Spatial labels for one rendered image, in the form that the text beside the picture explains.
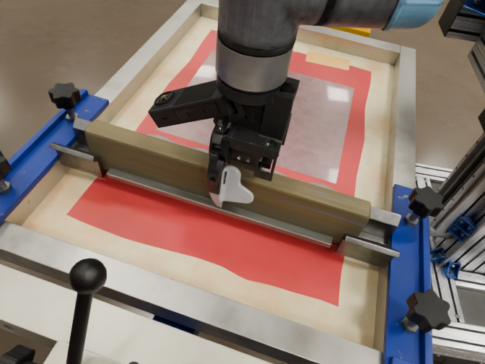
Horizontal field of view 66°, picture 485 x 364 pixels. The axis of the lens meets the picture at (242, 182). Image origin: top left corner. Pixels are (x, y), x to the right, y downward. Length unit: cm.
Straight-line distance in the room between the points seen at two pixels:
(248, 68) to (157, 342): 28
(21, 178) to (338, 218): 45
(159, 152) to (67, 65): 220
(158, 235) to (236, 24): 33
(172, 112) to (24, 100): 206
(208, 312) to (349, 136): 45
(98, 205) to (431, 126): 229
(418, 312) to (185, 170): 33
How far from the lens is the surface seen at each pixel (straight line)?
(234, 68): 36
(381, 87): 93
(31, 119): 233
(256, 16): 33
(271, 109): 40
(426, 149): 244
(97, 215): 60
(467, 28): 128
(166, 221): 57
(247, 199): 49
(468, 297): 164
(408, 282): 54
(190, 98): 44
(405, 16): 38
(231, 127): 43
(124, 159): 57
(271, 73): 36
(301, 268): 55
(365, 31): 115
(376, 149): 76
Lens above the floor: 143
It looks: 50 degrees down
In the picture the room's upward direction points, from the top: 9 degrees clockwise
